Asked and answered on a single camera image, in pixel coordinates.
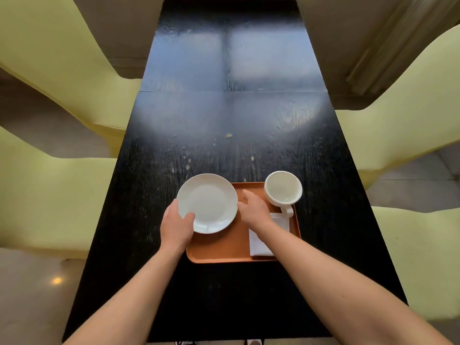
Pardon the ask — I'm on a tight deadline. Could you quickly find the person's left hand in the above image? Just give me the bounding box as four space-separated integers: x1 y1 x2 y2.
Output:
160 199 195 253

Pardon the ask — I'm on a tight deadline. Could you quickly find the person's right hand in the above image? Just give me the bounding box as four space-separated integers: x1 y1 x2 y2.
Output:
237 190 274 234

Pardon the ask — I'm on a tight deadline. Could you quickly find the white round plate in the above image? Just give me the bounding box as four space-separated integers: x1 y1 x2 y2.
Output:
176 173 239 235

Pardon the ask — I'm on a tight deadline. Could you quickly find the person's right forearm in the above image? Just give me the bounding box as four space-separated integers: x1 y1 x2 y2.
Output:
256 221 454 345

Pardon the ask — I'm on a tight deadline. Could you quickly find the person's left forearm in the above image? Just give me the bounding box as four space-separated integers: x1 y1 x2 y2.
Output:
63 246 185 345

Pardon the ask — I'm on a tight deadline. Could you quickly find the white paper napkin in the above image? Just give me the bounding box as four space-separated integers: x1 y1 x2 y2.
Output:
249 213 290 257

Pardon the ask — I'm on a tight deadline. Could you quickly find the orange plastic tray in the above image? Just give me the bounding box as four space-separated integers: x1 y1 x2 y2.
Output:
186 182 302 264

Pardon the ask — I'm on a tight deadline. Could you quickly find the pale yellow chair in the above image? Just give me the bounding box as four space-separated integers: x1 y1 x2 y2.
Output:
372 206 460 321
335 24 460 191
0 0 143 158
0 126 118 260

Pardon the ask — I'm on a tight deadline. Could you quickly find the white cup with handle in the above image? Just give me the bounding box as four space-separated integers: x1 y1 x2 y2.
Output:
264 171 303 219

